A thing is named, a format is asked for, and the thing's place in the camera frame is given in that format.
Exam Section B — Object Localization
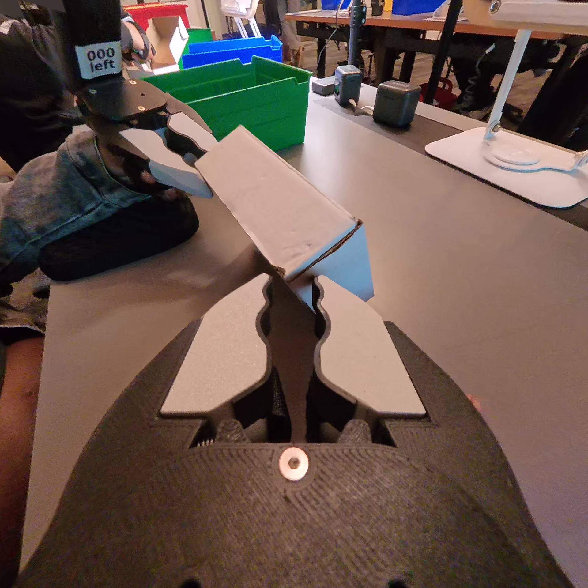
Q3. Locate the large green plastic bin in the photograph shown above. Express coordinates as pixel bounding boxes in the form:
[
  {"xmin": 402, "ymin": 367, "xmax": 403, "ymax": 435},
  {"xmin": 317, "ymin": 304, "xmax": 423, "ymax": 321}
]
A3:
[{"xmin": 141, "ymin": 55, "xmax": 314, "ymax": 153}]

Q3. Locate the person's leg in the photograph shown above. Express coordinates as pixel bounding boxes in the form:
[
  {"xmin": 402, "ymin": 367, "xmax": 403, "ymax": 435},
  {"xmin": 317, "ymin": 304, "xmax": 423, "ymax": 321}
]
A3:
[{"xmin": 0, "ymin": 337, "xmax": 44, "ymax": 588}]

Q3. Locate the red plastic bin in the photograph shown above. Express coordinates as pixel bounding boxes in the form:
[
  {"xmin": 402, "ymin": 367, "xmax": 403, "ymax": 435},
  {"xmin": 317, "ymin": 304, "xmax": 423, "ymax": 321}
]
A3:
[{"xmin": 123, "ymin": 4, "xmax": 190, "ymax": 29}]

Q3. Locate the white desk mat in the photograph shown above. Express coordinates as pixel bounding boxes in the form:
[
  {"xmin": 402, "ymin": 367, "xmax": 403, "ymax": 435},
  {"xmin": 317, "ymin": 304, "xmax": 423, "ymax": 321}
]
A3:
[{"xmin": 425, "ymin": 126, "xmax": 588, "ymax": 209}]

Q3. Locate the blue plastic bin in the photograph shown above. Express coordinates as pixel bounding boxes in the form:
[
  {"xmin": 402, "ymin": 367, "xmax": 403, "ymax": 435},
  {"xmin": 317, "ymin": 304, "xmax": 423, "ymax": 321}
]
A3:
[{"xmin": 181, "ymin": 36, "xmax": 284, "ymax": 70}]

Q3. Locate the small grey camera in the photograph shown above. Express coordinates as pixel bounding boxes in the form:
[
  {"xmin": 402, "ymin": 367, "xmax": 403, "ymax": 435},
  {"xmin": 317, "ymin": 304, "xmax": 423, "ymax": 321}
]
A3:
[{"xmin": 334, "ymin": 65, "xmax": 364, "ymax": 107}]

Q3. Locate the dark grey charger cube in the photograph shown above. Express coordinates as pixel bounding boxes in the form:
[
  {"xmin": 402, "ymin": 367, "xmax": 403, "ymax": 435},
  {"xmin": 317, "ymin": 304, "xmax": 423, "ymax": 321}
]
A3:
[{"xmin": 373, "ymin": 80, "xmax": 422, "ymax": 128}]

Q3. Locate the person's left hand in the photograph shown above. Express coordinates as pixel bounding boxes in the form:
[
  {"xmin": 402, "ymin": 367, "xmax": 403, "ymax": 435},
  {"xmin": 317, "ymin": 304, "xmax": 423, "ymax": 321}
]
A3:
[{"xmin": 94, "ymin": 137, "xmax": 185, "ymax": 201}]

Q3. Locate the white desk lamp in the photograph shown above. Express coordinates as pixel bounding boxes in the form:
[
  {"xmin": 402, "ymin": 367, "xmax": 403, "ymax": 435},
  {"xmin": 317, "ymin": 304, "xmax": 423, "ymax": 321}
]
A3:
[{"xmin": 462, "ymin": 0, "xmax": 588, "ymax": 173}]

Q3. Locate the wooden table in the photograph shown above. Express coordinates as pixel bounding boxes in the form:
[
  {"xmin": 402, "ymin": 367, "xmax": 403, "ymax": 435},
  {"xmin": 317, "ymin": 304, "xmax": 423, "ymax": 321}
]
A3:
[{"xmin": 285, "ymin": 9, "xmax": 588, "ymax": 79}]

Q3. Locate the blue storage bin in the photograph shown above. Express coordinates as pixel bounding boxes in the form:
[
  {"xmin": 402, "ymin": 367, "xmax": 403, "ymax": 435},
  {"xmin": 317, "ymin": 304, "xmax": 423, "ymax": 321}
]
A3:
[{"xmin": 393, "ymin": 0, "xmax": 448, "ymax": 14}]

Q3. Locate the black tripod pole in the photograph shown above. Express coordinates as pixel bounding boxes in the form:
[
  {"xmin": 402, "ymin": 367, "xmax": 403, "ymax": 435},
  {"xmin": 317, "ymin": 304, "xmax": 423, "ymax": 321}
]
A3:
[{"xmin": 348, "ymin": 0, "xmax": 368, "ymax": 67}]

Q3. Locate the white cardboard box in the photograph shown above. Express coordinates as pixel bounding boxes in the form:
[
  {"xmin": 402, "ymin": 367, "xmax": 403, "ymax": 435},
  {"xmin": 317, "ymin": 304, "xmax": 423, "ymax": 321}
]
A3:
[{"xmin": 195, "ymin": 125, "xmax": 375, "ymax": 313}]

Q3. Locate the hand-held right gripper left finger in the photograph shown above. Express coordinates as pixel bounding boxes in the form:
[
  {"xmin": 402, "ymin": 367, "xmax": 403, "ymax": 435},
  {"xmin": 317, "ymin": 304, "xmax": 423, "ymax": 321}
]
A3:
[{"xmin": 160, "ymin": 273, "xmax": 273, "ymax": 415}]

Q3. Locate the small open cardboard box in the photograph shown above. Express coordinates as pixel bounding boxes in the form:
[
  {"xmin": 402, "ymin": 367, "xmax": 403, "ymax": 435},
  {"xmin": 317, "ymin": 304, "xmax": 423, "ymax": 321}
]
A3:
[{"xmin": 146, "ymin": 16, "xmax": 190, "ymax": 75}]

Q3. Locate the black slanted stand pole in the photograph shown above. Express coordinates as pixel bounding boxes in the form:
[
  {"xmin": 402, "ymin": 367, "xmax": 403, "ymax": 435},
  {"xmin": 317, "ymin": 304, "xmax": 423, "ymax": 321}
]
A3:
[{"xmin": 423, "ymin": 0, "xmax": 462, "ymax": 105}]

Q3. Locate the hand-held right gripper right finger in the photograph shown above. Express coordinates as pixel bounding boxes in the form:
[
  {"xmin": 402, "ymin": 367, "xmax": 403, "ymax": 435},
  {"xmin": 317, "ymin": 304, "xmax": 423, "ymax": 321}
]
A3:
[{"xmin": 312, "ymin": 275, "xmax": 427, "ymax": 417}]

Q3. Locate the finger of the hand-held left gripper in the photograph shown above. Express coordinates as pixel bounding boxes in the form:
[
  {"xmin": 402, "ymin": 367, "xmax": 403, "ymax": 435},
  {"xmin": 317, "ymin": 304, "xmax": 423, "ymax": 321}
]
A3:
[
  {"xmin": 118, "ymin": 128, "xmax": 215, "ymax": 199},
  {"xmin": 162, "ymin": 94, "xmax": 217, "ymax": 165}
]

